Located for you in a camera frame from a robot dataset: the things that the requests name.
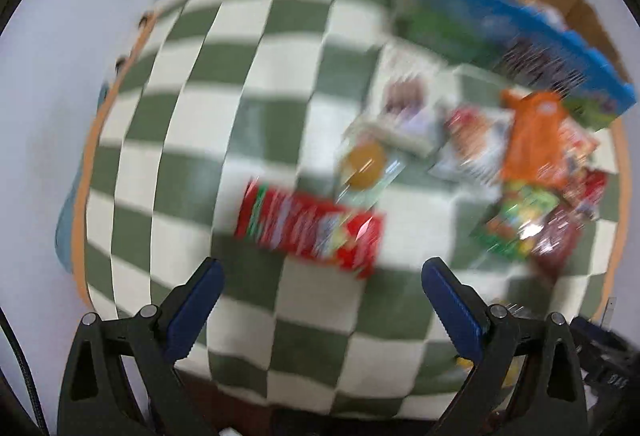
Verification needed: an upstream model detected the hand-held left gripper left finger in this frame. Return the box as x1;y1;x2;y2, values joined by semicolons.
57;257;226;436

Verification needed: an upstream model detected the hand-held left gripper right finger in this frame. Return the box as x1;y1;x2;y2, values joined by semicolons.
421;257;588;436

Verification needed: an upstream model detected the green yellow snack packet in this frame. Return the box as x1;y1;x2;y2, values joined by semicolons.
470;181;561;262

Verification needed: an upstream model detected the dark red snack packet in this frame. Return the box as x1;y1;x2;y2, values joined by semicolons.
530;203;586;279

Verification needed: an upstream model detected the white red snack packet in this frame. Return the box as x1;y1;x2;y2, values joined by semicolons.
430;104;516;189

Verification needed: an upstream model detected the orange panda snack packet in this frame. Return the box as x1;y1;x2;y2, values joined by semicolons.
500;89;601;189

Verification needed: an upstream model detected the light blue bed sheet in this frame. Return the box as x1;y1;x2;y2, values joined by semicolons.
55;81;111;272

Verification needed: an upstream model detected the small red snack packet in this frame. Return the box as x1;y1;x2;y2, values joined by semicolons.
562;166;608;219

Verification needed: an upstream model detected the clear packet with orange round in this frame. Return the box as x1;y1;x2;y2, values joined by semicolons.
332;119;408;209

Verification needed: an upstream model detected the orange bed sheet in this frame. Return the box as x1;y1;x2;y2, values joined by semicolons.
70;6;166;302

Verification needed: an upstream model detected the green white checkered blanket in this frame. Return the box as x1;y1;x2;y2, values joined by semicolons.
82;0;626;419

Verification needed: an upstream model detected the white purple snack packet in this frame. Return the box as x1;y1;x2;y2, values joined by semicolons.
372;44;451;157

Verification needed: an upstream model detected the large blue green snack bag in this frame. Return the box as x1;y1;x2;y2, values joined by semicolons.
395;0;637;129

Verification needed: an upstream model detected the black cable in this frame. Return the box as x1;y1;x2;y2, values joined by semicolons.
0;306;51;436

